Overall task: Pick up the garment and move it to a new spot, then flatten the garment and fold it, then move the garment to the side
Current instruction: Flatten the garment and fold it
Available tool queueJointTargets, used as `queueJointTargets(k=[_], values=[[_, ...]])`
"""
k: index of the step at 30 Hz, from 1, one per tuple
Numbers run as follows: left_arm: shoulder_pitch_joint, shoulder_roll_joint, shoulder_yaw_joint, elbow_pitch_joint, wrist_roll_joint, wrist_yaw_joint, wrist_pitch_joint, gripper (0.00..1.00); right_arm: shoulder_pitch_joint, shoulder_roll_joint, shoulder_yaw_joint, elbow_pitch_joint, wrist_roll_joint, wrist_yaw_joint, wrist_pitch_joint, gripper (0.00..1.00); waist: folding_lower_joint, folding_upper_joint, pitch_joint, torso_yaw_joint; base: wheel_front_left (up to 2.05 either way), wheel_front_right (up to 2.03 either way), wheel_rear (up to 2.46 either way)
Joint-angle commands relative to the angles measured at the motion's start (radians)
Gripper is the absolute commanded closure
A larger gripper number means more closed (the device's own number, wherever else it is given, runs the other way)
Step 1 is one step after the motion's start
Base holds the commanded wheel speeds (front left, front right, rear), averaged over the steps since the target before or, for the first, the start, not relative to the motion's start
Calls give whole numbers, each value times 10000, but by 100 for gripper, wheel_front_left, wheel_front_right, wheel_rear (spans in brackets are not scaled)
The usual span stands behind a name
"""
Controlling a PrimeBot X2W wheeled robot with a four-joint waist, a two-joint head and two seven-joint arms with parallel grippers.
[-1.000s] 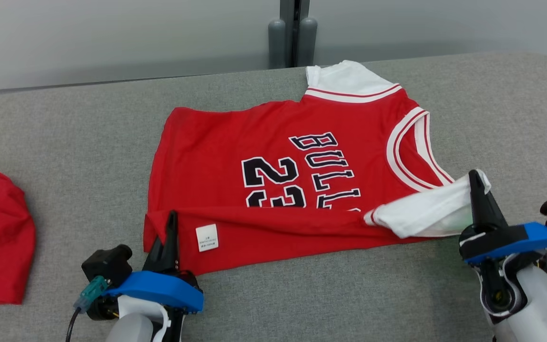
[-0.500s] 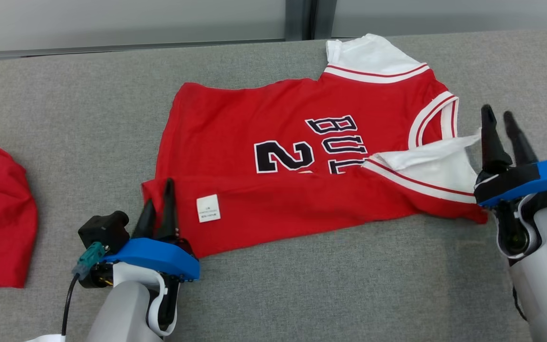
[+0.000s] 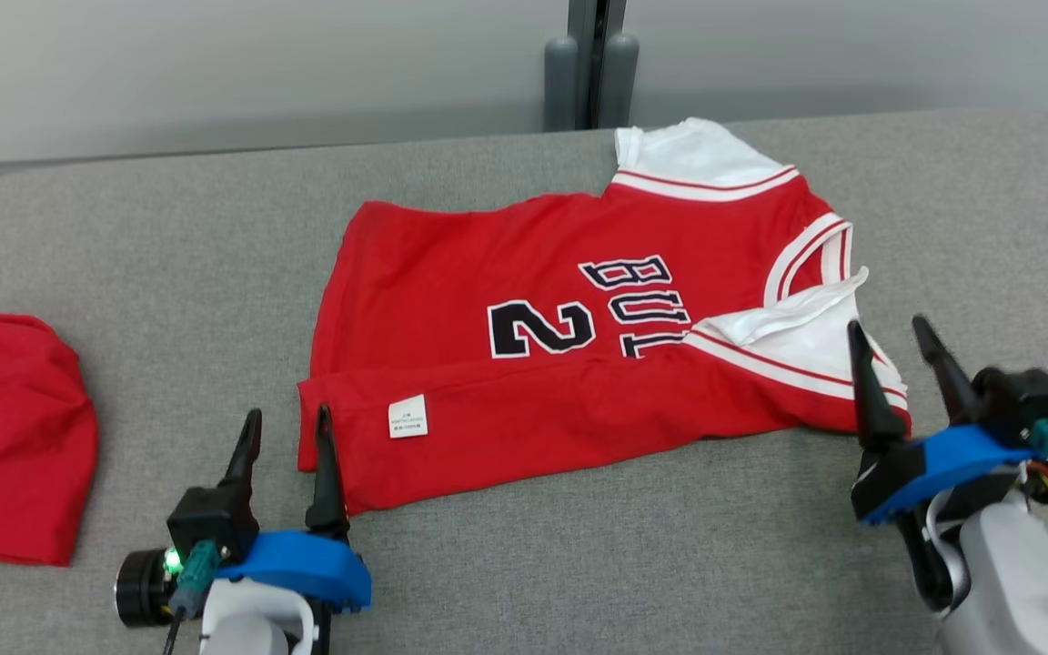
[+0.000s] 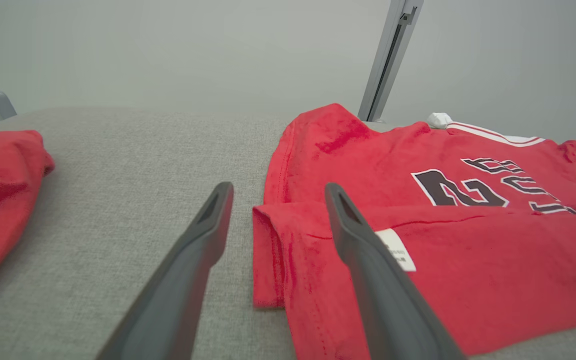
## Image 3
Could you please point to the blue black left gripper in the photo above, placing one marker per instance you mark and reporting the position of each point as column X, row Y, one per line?
column 306, row 564

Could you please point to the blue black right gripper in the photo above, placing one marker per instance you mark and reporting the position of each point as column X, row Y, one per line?
column 942, row 464

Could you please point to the red basketball shorts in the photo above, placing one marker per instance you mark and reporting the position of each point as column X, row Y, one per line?
column 24, row 455

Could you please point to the red white basketball jersey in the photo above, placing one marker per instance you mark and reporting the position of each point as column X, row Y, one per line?
column 488, row 264

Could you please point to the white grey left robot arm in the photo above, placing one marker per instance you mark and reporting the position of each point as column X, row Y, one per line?
column 251, row 628

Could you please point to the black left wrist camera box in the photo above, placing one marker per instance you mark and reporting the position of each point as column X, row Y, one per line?
column 210, row 523

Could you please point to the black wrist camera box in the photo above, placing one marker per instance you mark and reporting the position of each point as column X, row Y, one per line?
column 1024, row 405
column 210, row 523

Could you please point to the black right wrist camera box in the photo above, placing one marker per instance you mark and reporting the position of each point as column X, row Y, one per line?
column 1024, row 405

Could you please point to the grey cylindrical post bumper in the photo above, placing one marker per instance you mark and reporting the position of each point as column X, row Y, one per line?
column 560, row 82
column 619, row 82

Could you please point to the grey metal partition post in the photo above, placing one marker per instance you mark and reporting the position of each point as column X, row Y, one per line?
column 579, row 18

